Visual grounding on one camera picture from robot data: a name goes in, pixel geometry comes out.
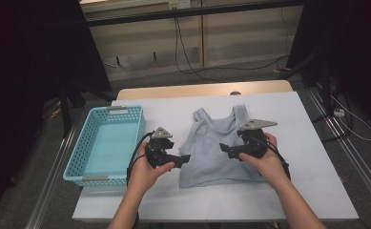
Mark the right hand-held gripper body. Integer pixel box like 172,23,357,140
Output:
235,118,278,160

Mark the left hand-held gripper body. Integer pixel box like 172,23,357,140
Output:
145,127,175,170

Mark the light blue tank top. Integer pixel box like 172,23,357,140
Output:
178,104,268,190

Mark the turquoise plastic basket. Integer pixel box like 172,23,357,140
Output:
62,105,147,188

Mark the person's left hand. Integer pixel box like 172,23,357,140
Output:
128,141,176,196

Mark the person's right hand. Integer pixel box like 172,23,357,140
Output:
238,133,289,189

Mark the light wooden table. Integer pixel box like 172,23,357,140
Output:
115,79,294,101

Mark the white table cover sheet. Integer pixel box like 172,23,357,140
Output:
72,91,360,222

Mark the black horizontal beam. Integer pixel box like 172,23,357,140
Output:
86,0,305,28

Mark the black curtain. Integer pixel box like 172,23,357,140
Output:
0,0,113,221
286,0,371,135

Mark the right hand-held gripper black cable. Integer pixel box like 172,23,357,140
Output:
258,136,292,181

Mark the black wall cable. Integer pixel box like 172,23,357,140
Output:
173,15,229,84
175,15,290,74

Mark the black floor cable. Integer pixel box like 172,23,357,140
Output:
311,94,355,143

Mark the aluminium floor rail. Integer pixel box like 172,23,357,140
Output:
25,127,78,229
305,84,371,218

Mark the white floor cable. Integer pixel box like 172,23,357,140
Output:
329,94,371,142

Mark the yellow floor cable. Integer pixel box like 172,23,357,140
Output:
49,99,63,120

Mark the white wall socket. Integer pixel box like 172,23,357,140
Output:
168,0,193,10

